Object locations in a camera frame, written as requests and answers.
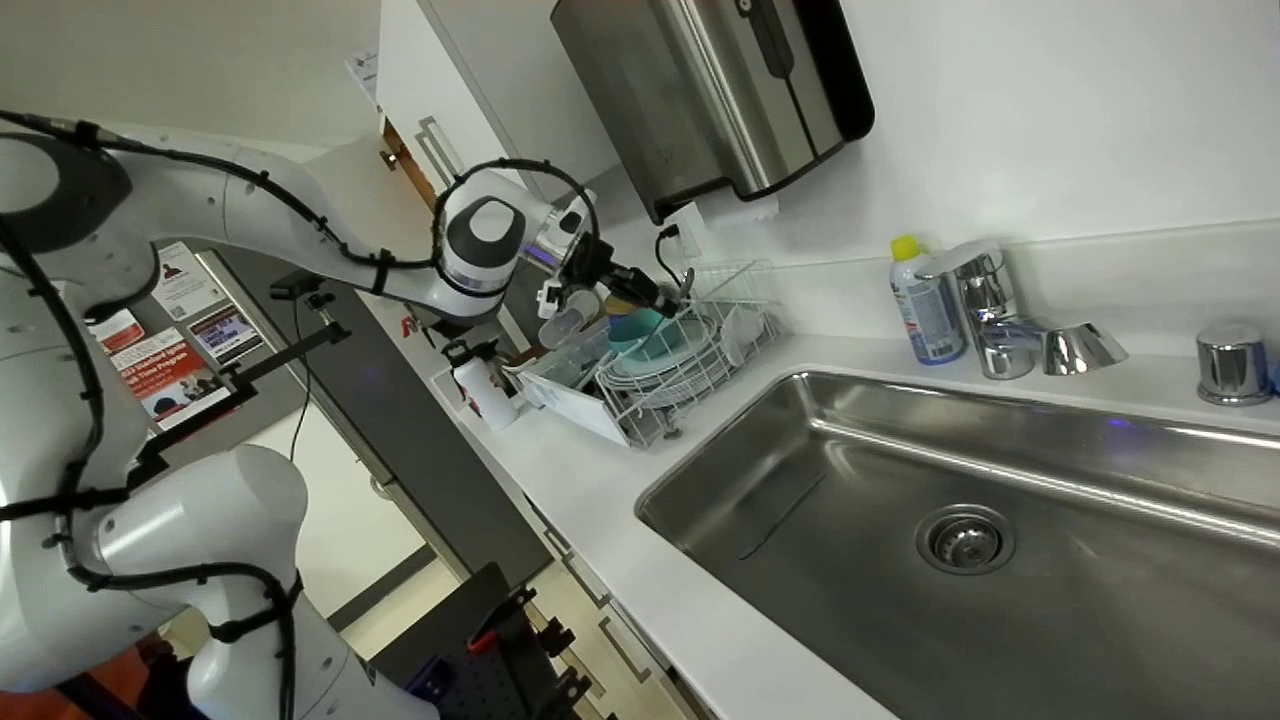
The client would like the chrome countertop knob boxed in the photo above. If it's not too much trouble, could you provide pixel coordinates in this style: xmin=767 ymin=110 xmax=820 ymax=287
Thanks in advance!
xmin=1187 ymin=317 xmax=1274 ymax=406

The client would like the black camera stand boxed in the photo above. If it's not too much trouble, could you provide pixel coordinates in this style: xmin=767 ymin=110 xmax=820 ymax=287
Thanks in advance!
xmin=129 ymin=263 xmax=356 ymax=470

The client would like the stainless paper towel dispenser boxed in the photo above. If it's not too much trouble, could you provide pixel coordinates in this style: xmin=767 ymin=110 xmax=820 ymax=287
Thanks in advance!
xmin=548 ymin=0 xmax=880 ymax=228

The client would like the grey cabinet handle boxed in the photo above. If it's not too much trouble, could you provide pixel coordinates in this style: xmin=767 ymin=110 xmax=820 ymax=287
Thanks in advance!
xmin=411 ymin=114 xmax=466 ymax=185

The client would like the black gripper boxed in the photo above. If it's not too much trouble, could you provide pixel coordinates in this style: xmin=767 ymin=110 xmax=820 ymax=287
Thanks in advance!
xmin=565 ymin=228 xmax=668 ymax=323

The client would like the black power cable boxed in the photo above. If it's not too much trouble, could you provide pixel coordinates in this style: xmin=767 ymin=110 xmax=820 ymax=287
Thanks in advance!
xmin=647 ymin=218 xmax=695 ymax=303

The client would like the dish soap bottle yellow cap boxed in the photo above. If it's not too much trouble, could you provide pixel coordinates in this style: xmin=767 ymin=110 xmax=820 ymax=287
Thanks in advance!
xmin=883 ymin=231 xmax=967 ymax=367

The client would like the white poster black figure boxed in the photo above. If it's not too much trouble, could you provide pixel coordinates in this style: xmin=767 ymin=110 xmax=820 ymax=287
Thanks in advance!
xmin=147 ymin=241 xmax=234 ymax=327

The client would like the stainless steel sink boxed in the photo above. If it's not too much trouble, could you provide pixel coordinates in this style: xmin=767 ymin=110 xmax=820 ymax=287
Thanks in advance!
xmin=632 ymin=365 xmax=1280 ymax=720

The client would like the dark grey column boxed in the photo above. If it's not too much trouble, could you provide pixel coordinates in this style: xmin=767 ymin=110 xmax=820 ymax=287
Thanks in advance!
xmin=212 ymin=242 xmax=555 ymax=592

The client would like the small white photo poster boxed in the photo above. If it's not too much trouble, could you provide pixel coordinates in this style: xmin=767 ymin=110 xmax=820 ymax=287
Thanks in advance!
xmin=183 ymin=301 xmax=276 ymax=377

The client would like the white wall outlet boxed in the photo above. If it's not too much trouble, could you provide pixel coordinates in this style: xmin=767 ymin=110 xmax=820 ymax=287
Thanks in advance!
xmin=657 ymin=200 xmax=712 ymax=271

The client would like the sink drain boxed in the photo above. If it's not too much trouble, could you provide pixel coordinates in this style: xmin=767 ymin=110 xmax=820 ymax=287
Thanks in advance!
xmin=911 ymin=501 xmax=1019 ymax=580

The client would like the white dish rack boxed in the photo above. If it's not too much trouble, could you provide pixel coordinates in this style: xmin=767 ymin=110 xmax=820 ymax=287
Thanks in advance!
xmin=513 ymin=257 xmax=798 ymax=451

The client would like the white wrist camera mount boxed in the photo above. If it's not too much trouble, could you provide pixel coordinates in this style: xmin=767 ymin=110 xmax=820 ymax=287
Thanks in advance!
xmin=531 ymin=234 xmax=592 ymax=323

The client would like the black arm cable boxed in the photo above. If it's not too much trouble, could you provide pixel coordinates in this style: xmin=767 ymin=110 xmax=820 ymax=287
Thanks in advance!
xmin=0 ymin=106 xmax=601 ymax=720

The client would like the light blue bowl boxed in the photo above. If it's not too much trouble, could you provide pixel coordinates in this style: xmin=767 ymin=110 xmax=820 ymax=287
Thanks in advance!
xmin=606 ymin=306 xmax=689 ymax=382

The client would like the white poster red header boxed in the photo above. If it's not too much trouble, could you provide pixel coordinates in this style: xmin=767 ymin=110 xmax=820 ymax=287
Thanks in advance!
xmin=83 ymin=303 xmax=152 ymax=359

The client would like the white upper cabinet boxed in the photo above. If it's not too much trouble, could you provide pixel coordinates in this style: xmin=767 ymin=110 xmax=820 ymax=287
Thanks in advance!
xmin=375 ymin=0 xmax=632 ymax=231

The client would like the chrome faucet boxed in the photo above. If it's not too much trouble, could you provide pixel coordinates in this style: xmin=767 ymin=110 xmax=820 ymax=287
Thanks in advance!
xmin=936 ymin=234 xmax=1132 ymax=382

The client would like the white base cabinet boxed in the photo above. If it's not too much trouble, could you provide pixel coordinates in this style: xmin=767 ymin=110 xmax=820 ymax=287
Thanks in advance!
xmin=513 ymin=490 xmax=717 ymax=720

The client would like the red and white poster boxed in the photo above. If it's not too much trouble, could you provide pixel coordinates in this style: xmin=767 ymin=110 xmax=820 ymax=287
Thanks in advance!
xmin=112 ymin=323 xmax=235 ymax=432

